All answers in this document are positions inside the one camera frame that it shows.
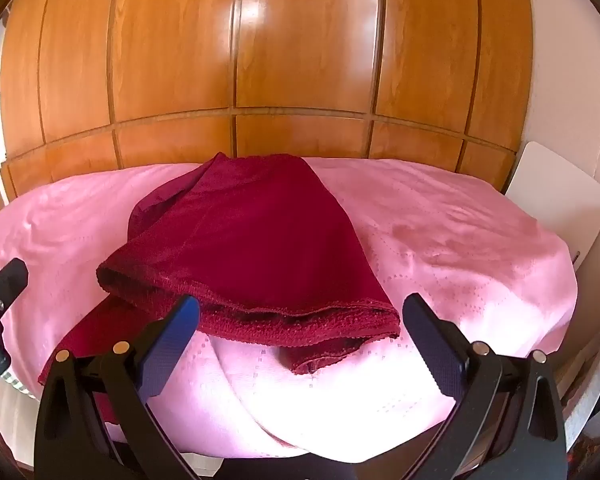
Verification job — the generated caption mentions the dark red cloth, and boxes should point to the dark red cloth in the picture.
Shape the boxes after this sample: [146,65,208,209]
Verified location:
[37,153,401,426]

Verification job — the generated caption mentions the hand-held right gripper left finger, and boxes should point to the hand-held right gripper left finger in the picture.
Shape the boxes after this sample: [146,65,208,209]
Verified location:
[34,295,201,480]

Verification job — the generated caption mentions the pink bed cover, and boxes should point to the pink bed cover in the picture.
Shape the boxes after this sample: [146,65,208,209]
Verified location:
[0,158,579,461]

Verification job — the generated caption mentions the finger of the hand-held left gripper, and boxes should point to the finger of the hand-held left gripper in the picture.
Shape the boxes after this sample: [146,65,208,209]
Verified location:
[0,258,29,328]

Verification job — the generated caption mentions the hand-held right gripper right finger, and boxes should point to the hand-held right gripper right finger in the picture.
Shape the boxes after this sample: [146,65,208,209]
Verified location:
[403,293,568,480]

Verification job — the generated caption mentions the wooden wardrobe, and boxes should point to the wooden wardrobe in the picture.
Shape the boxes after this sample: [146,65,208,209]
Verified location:
[0,0,534,208]

